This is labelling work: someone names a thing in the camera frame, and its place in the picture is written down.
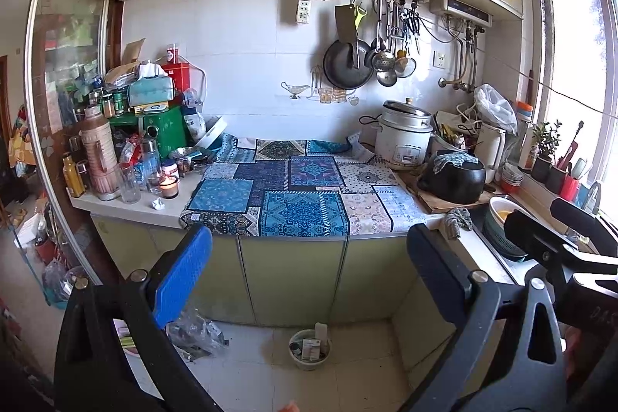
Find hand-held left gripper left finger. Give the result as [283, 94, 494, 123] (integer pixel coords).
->
[54, 224, 228, 412]

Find lit candle jar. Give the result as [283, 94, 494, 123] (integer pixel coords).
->
[158, 175, 181, 201]

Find teal tissue box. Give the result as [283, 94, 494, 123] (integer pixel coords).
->
[128, 76, 176, 107]

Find black cooking pot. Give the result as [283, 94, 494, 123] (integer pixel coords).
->
[416, 151, 487, 205]

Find perforated metal skimmer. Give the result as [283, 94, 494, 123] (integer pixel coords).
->
[371, 0, 396, 73]

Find black kitchen scissors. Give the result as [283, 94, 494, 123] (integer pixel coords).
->
[403, 7, 422, 54]

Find metal bowl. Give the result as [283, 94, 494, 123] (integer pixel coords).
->
[169, 146, 216, 164]

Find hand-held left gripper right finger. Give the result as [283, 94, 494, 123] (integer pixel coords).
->
[401, 223, 569, 412]

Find yellow bottle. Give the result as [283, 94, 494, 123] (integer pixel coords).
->
[62, 153, 87, 199]

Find white jug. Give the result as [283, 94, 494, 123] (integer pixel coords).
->
[475, 121, 507, 184]

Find red tin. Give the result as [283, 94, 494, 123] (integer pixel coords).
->
[161, 44, 192, 107]

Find white enamel pot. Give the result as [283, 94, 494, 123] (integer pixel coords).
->
[489, 196, 523, 229]

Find black frying pan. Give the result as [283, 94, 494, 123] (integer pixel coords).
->
[323, 39, 375, 91]

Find white plastic bag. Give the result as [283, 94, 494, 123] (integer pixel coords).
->
[473, 83, 519, 136]

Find black rice cooker cable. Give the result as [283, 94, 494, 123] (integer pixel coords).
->
[358, 115, 382, 150]

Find brown cardboard piece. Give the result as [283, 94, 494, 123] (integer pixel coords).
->
[121, 37, 147, 66]

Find thin black line cable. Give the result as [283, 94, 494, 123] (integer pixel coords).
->
[463, 40, 618, 119]

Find clear water bottle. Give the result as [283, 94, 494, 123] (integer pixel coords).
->
[140, 138, 163, 196]

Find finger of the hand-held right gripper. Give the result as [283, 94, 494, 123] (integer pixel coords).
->
[550, 197, 618, 256]
[503, 209, 618, 276]

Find small potted plant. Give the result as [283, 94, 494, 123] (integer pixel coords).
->
[531, 120, 564, 184]

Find row of spice jars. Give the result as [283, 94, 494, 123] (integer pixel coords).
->
[89, 88, 131, 119]

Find white water heater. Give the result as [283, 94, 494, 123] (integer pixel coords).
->
[429, 0, 494, 27]

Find clear bag with bottles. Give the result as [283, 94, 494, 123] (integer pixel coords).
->
[42, 255, 90, 309]

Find glass display cabinet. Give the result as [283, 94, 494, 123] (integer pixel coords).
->
[24, 0, 124, 201]

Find red cup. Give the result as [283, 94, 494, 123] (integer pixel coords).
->
[560, 175, 581, 203]

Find stack of small bowls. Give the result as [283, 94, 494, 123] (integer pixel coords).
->
[499, 163, 525, 196]

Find grey knitted cloth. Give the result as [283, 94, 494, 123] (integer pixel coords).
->
[432, 151, 480, 174]

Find white rice cooker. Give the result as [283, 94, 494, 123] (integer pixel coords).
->
[374, 98, 434, 171]

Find utensil holder with chopsticks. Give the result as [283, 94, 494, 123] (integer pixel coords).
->
[430, 110, 479, 153]

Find small round floor bin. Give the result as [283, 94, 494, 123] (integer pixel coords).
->
[289, 328, 333, 371]

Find steel cleaver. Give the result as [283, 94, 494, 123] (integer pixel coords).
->
[334, 4, 363, 70]

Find hanging metal utensils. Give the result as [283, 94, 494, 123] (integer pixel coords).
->
[386, 0, 405, 41]

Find wooden cutting board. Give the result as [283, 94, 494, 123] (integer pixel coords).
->
[396, 168, 506, 215]

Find white pouch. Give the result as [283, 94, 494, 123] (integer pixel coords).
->
[182, 105, 208, 143]

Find white round perforated tray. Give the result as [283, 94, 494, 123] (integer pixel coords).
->
[193, 117, 228, 150]

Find grey dish rag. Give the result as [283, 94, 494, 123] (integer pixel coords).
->
[444, 207, 477, 242]

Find black cup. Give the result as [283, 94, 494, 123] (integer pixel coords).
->
[545, 163, 569, 196]

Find green colander basket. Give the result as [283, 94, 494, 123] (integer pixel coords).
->
[483, 212, 530, 263]

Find metal faucet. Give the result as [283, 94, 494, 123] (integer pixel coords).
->
[582, 180, 604, 216]

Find window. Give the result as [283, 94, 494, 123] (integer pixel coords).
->
[524, 0, 618, 211]

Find clear glass tumbler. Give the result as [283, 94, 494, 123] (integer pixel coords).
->
[118, 162, 142, 205]

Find kitchenware wall stickers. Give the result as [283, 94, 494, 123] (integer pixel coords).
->
[281, 64, 361, 107]

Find green box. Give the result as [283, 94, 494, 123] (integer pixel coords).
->
[110, 105, 188, 160]

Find blue patchwork cloth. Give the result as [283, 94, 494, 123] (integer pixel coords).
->
[180, 133, 443, 238]

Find colourful hanging bag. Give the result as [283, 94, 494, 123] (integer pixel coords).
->
[7, 103, 37, 164]

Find olive base cabinet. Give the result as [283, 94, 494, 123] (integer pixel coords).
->
[92, 214, 465, 375]

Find crumpled plastic bags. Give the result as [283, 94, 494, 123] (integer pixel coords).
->
[166, 308, 231, 363]

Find metal water pipes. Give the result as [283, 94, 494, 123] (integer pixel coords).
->
[438, 23, 486, 93]

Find metal mesh strainer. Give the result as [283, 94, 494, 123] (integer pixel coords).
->
[393, 50, 417, 79]

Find pink thermos flask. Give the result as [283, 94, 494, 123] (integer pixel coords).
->
[80, 105, 121, 202]

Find white bottle orange label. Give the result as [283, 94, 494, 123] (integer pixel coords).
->
[519, 122, 540, 172]

